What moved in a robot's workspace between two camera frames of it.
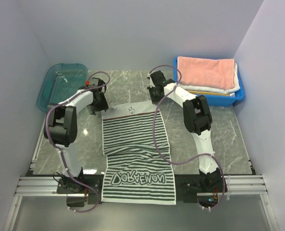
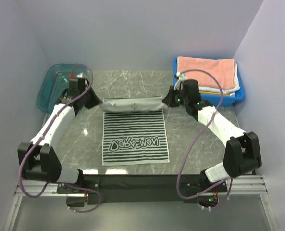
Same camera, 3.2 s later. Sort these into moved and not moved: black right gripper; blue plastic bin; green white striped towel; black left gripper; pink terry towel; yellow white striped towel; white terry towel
Moved: black left gripper; black right gripper; green white striped towel
Not moved: yellow white striped towel; white terry towel; blue plastic bin; pink terry towel
